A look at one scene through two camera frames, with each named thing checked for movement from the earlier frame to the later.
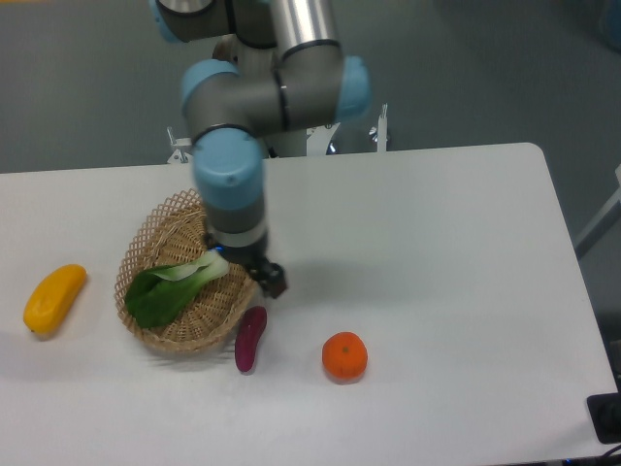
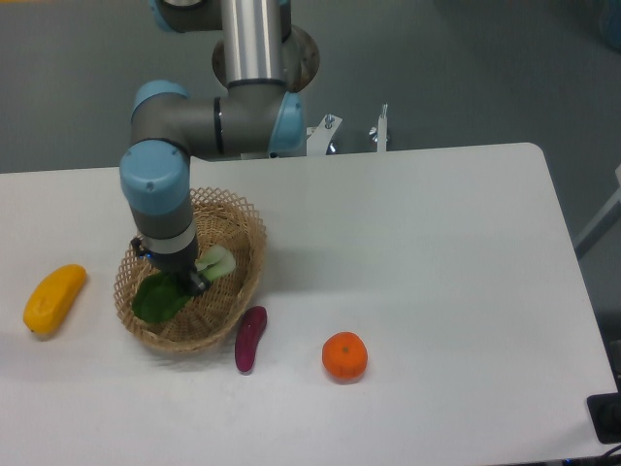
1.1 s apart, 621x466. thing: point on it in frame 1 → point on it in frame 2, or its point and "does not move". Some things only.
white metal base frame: x=317 y=138 does not move
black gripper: x=271 y=276 → x=179 y=264
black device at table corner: x=604 y=412 does not move
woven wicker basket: x=173 y=232 does not move
